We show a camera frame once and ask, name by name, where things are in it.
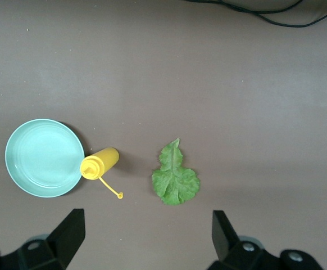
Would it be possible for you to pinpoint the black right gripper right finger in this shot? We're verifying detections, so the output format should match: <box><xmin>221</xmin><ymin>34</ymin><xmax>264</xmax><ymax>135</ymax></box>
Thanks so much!
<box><xmin>208</xmin><ymin>210</ymin><xmax>324</xmax><ymax>270</ymax></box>

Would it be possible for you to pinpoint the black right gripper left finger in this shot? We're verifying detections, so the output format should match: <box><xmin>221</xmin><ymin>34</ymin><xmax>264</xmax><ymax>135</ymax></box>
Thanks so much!
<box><xmin>0</xmin><ymin>208</ymin><xmax>85</xmax><ymax>270</ymax></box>

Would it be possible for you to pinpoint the green lettuce leaf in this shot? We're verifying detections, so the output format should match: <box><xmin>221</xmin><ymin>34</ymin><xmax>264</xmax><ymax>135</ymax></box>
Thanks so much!
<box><xmin>151</xmin><ymin>137</ymin><xmax>201</xmax><ymax>206</ymax></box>

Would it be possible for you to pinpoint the mint green plate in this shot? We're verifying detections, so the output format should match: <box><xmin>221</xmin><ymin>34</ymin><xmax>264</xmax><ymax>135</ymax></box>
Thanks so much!
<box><xmin>4</xmin><ymin>118</ymin><xmax>85</xmax><ymax>198</ymax></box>

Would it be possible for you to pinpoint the yellow squeeze bottle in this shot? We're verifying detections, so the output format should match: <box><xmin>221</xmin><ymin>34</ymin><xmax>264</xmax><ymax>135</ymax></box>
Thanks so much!
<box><xmin>80</xmin><ymin>147</ymin><xmax>124</xmax><ymax>200</ymax></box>

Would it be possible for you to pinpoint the thin black cable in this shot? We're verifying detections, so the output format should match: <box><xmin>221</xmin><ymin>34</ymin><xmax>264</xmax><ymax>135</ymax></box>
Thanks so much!
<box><xmin>185</xmin><ymin>0</ymin><xmax>305</xmax><ymax>14</ymax></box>
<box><xmin>219</xmin><ymin>0</ymin><xmax>327</xmax><ymax>28</ymax></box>

